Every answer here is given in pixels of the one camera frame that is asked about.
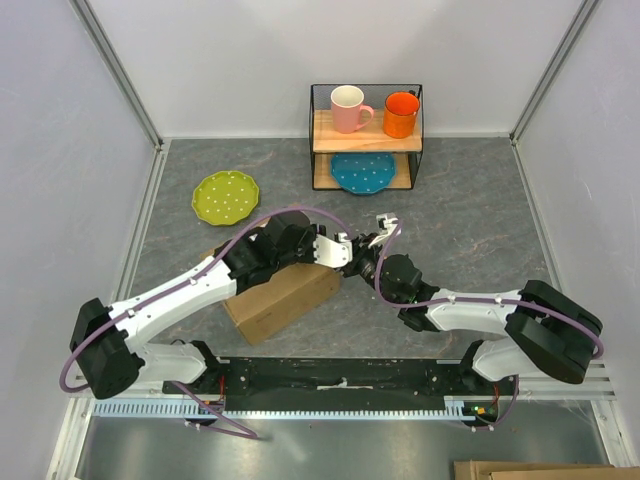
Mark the brown cardboard express box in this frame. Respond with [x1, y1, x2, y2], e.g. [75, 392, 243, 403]
[199, 214, 344, 346]

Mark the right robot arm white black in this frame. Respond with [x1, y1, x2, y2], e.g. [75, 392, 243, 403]
[342, 234, 604, 394]

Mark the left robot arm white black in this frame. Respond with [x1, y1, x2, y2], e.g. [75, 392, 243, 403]
[68, 209, 326, 400]

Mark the blue dotted plate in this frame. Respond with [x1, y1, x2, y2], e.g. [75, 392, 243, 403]
[329, 152, 396, 195]

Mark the green dotted plate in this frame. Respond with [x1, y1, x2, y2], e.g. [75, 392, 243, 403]
[191, 170, 260, 226]

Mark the pink mug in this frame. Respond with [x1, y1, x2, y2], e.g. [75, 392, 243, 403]
[330, 85, 375, 134]

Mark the orange mug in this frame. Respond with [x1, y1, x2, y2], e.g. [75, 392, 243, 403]
[383, 91, 421, 139]

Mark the cardboard sheet corner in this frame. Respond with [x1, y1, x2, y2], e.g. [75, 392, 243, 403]
[453, 461, 639, 480]

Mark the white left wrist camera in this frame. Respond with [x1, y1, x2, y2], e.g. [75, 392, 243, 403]
[313, 232, 353, 269]

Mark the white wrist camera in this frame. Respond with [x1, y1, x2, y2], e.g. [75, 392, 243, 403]
[313, 232, 353, 269]
[369, 213, 399, 248]

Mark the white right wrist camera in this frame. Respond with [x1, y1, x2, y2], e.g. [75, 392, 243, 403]
[369, 213, 399, 248]

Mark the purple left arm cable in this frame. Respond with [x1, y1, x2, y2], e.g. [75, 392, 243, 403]
[58, 204, 351, 394]

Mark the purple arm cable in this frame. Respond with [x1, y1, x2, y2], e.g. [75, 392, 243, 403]
[58, 204, 351, 394]
[373, 217, 605, 361]

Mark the black wire wooden shelf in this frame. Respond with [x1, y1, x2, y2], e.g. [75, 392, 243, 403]
[308, 83, 424, 191]

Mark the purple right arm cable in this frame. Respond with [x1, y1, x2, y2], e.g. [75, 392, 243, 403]
[373, 217, 605, 361]

